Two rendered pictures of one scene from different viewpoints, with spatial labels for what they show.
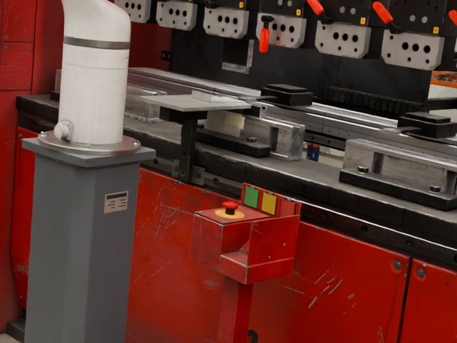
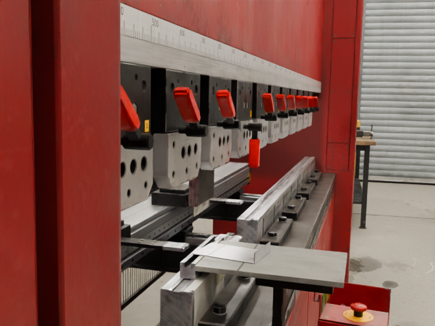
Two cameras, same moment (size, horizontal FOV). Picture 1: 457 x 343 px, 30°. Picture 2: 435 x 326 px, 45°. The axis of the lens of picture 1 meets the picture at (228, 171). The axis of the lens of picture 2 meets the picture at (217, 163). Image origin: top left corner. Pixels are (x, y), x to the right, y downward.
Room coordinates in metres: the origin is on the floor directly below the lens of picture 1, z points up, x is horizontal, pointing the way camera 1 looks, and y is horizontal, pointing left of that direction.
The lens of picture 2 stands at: (2.84, 0.93, 1.30)
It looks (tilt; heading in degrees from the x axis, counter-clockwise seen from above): 7 degrees down; 244
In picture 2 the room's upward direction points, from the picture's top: 1 degrees clockwise
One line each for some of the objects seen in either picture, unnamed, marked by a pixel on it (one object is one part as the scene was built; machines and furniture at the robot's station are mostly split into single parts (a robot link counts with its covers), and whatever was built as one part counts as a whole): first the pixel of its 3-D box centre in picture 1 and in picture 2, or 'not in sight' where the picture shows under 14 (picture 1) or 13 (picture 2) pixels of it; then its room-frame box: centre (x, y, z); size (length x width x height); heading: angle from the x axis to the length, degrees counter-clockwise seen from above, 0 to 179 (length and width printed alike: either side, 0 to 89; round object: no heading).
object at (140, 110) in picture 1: (107, 94); not in sight; (2.79, 0.42, 0.92); 0.50 x 0.06 x 0.10; 48
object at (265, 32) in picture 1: (266, 34); (252, 145); (2.27, -0.06, 1.20); 0.04 x 0.02 x 0.10; 138
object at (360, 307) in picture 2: (230, 209); (358, 311); (1.99, -0.01, 0.79); 0.04 x 0.04 x 0.04
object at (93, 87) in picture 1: (92, 95); not in sight; (1.56, 0.26, 1.09); 0.19 x 0.19 x 0.18
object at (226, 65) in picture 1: (237, 54); (201, 187); (2.43, 0.01, 1.13); 0.10 x 0.02 x 0.10; 48
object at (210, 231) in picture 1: (244, 231); (355, 319); (1.96, -0.05, 0.75); 0.20 x 0.16 x 0.18; 44
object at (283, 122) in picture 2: not in sight; (273, 112); (1.91, -0.57, 1.26); 0.15 x 0.09 x 0.17; 48
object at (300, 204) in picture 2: not in sight; (294, 207); (1.71, -0.70, 0.89); 0.30 x 0.05 x 0.03; 48
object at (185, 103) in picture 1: (194, 102); (274, 261); (2.31, 0.11, 1.00); 0.26 x 0.18 x 0.01; 138
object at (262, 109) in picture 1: (237, 105); (203, 255); (2.41, 0.00, 0.99); 0.20 x 0.03 x 0.03; 48
